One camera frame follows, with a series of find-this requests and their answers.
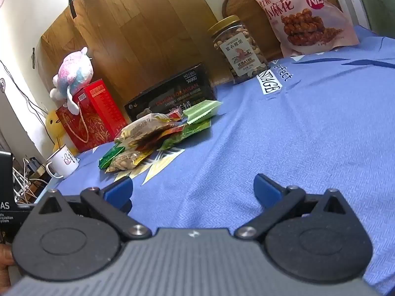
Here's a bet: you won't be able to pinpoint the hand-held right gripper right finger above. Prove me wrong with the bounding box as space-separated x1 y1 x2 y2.
234 174 351 241

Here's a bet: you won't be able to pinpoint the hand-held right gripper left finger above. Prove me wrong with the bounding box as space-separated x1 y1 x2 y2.
35 177 152 241

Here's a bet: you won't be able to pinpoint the pile of mixed snack packets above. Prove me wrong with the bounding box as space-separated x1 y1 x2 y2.
99 99 223 173

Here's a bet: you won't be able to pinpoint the green translucent snack packet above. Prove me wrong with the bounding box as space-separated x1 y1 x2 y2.
159 119 212 151

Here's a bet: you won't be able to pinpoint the person's left hand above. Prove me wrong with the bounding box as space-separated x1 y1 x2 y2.
0 244 15 288

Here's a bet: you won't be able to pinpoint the white power strip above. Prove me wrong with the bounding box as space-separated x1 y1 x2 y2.
14 158 32 198

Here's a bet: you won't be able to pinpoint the white enamel mug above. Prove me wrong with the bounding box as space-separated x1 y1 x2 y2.
46 146 80 179

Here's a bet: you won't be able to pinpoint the blue printed cloth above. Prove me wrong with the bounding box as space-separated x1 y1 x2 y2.
36 25 395 296

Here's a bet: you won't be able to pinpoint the red gift box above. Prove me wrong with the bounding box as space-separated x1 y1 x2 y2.
56 79 128 153

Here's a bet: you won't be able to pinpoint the yellow plush duck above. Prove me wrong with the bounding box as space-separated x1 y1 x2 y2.
46 109 79 156

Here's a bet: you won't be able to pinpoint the black printed carton box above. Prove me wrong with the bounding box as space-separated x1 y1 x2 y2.
124 62 218 123

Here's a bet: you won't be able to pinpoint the pink and blue plush toy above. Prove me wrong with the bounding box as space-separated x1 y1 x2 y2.
49 47 94 112

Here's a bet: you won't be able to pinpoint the clear nut jar gold lid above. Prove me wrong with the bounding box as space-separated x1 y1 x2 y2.
207 15 271 84

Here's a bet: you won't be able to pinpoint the wooden board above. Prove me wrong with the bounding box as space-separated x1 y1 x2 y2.
34 0 235 109

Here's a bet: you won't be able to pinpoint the pink twisted snack bag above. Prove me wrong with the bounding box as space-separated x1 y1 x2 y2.
243 0 360 58

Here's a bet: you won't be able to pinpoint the dark green cloth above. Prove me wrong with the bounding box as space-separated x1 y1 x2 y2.
354 0 395 39

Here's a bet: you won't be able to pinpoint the black wall cables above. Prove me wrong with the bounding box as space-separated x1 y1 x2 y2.
0 59 50 121

